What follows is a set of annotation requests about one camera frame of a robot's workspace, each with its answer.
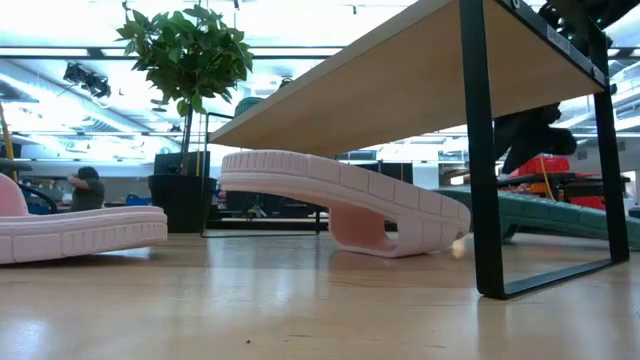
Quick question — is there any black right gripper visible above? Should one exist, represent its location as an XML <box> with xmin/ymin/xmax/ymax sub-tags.
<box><xmin>492</xmin><ymin>102</ymin><xmax>579</xmax><ymax>176</ymax></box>

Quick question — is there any pink rubber slide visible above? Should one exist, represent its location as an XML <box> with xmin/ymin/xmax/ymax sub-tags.
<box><xmin>0</xmin><ymin>172</ymin><xmax>169</xmax><ymax>265</ymax></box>
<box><xmin>219</xmin><ymin>149</ymin><xmax>472</xmax><ymax>260</ymax></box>

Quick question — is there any wooden shelf with black legs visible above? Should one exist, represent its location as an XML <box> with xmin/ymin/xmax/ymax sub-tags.
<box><xmin>199</xmin><ymin>0</ymin><xmax>631</xmax><ymax>301</ymax></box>

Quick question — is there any rack with red bins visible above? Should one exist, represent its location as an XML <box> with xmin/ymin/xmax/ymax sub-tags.
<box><xmin>494</xmin><ymin>156</ymin><xmax>632</xmax><ymax>211</ymax></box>

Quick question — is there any green potted plant black pot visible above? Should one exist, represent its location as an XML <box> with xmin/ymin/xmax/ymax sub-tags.
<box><xmin>115</xmin><ymin>4</ymin><xmax>254</xmax><ymax>235</ymax></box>

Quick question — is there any black rectangular panel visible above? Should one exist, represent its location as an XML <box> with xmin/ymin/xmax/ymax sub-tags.
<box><xmin>153</xmin><ymin>151</ymin><xmax>211</xmax><ymax>176</ymax></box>

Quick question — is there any person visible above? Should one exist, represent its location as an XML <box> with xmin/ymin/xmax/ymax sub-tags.
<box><xmin>67</xmin><ymin>166</ymin><xmax>106</xmax><ymax>212</ymax></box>

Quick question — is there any black ceiling-mounted device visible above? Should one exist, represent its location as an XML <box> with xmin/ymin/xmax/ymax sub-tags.
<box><xmin>62</xmin><ymin>62</ymin><xmax>112</xmax><ymax>100</ymax></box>

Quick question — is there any yellow hanging cable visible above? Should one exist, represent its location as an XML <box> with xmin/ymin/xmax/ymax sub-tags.
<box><xmin>537</xmin><ymin>157</ymin><xmax>556</xmax><ymax>201</ymax></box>

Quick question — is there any black aluminium table frame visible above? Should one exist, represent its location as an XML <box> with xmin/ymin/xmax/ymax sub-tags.
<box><xmin>207</xmin><ymin>217</ymin><xmax>401</xmax><ymax>234</ymax></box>

